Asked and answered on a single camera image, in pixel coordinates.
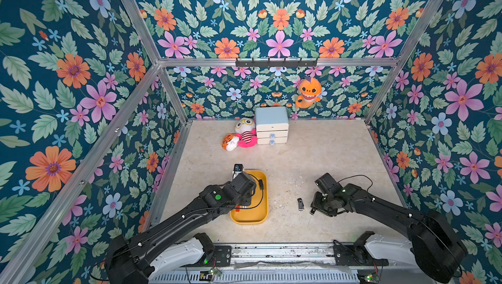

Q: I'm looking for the yellow plastic storage tray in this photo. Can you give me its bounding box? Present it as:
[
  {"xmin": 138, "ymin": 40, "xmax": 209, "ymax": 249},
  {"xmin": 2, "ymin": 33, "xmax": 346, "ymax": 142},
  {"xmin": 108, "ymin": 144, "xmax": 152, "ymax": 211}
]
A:
[{"xmin": 230, "ymin": 170, "xmax": 269, "ymax": 225}]

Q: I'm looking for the black silver swivel usb drive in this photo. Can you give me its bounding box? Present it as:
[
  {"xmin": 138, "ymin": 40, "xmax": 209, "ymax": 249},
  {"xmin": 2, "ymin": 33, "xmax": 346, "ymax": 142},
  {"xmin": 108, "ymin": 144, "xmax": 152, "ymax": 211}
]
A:
[{"xmin": 298, "ymin": 198, "xmax": 305, "ymax": 211}]

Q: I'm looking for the black capless usb drive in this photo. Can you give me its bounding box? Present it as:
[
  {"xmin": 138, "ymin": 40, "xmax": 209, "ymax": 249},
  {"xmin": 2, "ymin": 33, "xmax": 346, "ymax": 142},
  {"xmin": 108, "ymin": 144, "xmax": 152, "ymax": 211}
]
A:
[{"xmin": 258, "ymin": 179, "xmax": 264, "ymax": 191}]

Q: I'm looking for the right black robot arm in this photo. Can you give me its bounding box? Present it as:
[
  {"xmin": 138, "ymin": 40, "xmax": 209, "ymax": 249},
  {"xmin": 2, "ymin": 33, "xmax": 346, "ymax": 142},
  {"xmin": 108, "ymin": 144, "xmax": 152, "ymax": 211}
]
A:
[{"xmin": 311, "ymin": 173, "xmax": 467, "ymax": 283}]

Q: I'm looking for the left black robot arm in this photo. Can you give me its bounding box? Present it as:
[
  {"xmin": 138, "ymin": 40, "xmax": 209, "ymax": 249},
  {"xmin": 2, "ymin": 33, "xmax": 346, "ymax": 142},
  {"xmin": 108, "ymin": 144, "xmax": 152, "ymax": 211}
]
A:
[{"xmin": 104, "ymin": 172, "xmax": 264, "ymax": 283}]

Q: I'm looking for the light blue drawer box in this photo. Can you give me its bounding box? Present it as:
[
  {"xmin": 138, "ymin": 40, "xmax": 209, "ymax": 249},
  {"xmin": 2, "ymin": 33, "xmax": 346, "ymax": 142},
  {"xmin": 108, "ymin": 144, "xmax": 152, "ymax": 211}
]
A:
[{"xmin": 255, "ymin": 107, "xmax": 290, "ymax": 145}]

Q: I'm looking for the orange tiger plush toy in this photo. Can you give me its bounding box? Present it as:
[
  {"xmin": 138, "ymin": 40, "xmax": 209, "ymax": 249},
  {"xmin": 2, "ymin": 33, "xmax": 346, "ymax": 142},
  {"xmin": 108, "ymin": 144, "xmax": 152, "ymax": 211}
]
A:
[{"xmin": 222, "ymin": 134, "xmax": 239, "ymax": 151}]

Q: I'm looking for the pink owl plush toy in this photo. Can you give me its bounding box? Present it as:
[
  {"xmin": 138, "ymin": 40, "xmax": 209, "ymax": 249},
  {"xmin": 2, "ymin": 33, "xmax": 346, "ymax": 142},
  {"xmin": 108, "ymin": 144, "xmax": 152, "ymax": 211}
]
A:
[{"xmin": 235, "ymin": 117, "xmax": 258, "ymax": 148}]

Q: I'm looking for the orange shark plush toy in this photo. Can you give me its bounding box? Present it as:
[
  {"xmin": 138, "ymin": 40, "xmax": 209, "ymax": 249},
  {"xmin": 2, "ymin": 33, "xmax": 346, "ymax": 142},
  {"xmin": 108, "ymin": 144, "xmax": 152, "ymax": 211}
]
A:
[{"xmin": 295, "ymin": 77, "xmax": 322, "ymax": 109}]

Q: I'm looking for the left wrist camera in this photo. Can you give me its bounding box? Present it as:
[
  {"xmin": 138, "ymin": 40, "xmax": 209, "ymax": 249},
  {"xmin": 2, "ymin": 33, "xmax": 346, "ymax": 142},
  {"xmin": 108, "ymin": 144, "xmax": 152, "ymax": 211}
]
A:
[{"xmin": 232, "ymin": 164, "xmax": 244, "ymax": 179}]

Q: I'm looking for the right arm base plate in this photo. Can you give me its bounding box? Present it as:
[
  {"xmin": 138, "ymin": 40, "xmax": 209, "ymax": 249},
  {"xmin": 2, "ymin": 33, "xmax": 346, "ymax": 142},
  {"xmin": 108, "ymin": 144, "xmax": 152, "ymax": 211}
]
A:
[{"xmin": 333, "ymin": 240, "xmax": 389, "ymax": 267}]

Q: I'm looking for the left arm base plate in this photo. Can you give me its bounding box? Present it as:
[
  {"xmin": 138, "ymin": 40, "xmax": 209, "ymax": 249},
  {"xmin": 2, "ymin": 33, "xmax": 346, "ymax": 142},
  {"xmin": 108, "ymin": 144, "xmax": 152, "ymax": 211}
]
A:
[{"xmin": 199, "ymin": 246, "xmax": 232, "ymax": 268}]

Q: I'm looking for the black wall hook rail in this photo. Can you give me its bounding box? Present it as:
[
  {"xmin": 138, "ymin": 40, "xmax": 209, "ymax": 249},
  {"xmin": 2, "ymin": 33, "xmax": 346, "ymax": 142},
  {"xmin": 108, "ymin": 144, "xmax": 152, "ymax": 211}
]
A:
[{"xmin": 235, "ymin": 58, "xmax": 318, "ymax": 68}]

